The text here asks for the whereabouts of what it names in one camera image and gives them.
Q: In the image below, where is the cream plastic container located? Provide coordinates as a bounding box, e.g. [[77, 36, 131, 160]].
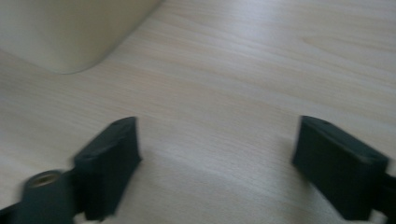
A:
[[0, 0, 165, 75]]

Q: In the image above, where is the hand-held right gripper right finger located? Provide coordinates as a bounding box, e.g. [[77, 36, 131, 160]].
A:
[[291, 115, 390, 221]]

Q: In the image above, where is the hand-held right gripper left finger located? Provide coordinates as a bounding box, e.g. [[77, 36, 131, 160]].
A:
[[72, 116, 143, 222]]

